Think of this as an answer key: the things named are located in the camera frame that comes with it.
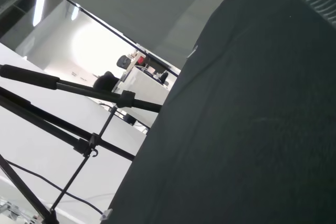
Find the pale board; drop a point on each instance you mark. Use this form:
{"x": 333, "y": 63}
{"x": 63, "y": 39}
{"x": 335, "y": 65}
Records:
{"x": 131, "y": 1}

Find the clear cloth clip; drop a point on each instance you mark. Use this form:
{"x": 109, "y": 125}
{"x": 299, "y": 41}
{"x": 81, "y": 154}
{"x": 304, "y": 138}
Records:
{"x": 106, "y": 214}
{"x": 192, "y": 51}

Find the black office chair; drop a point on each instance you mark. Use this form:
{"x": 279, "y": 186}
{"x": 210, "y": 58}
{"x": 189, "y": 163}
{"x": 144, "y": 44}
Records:
{"x": 106, "y": 81}
{"x": 123, "y": 61}

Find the white office desk partition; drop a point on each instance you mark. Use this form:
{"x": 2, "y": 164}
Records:
{"x": 147, "y": 87}

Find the black tripod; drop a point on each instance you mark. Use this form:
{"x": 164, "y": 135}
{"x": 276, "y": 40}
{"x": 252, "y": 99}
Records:
{"x": 39, "y": 78}

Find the black bench cloth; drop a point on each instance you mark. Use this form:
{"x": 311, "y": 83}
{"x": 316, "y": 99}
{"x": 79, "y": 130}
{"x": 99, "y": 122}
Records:
{"x": 236, "y": 129}

